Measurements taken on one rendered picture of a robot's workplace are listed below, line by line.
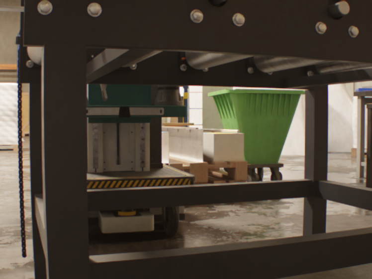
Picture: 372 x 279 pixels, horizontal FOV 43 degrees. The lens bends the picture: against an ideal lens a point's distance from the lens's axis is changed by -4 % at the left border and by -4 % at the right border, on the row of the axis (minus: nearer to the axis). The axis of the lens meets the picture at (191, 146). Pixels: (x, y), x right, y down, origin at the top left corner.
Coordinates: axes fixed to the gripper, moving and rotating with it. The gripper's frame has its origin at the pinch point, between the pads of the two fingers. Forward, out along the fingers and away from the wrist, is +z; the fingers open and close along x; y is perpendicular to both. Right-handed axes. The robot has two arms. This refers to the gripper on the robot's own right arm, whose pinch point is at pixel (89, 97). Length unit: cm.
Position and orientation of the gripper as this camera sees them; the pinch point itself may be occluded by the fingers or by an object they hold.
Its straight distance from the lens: 213.7
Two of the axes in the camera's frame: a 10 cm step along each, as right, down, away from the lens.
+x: -9.1, 1.5, -3.9
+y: -3.2, 3.5, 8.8
